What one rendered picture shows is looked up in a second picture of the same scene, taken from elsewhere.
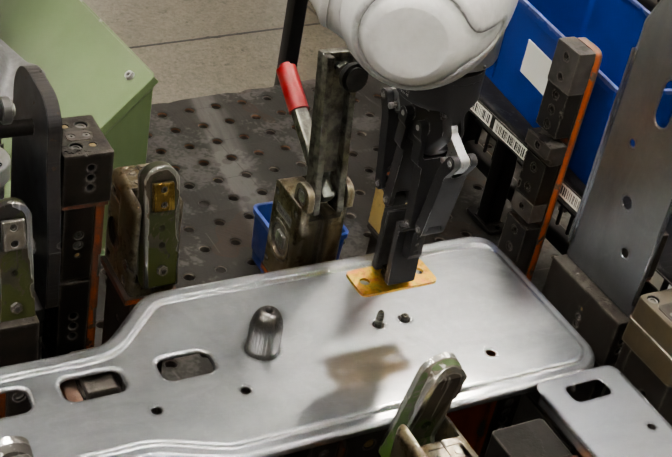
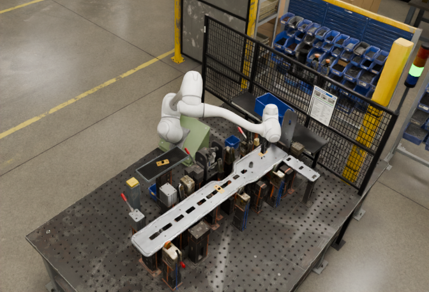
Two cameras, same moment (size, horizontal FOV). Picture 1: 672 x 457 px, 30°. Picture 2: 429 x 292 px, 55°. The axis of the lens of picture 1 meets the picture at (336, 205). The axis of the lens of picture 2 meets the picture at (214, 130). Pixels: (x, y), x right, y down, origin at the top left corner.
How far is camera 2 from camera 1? 2.05 m
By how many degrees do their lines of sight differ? 13
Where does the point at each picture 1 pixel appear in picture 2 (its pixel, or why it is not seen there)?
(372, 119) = not seen: hidden behind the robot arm
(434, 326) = (267, 156)
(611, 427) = (292, 163)
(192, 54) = (161, 91)
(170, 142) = not seen: hidden behind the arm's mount
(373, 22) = (270, 138)
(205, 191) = (211, 137)
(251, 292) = (245, 159)
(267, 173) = (218, 130)
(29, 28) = (182, 122)
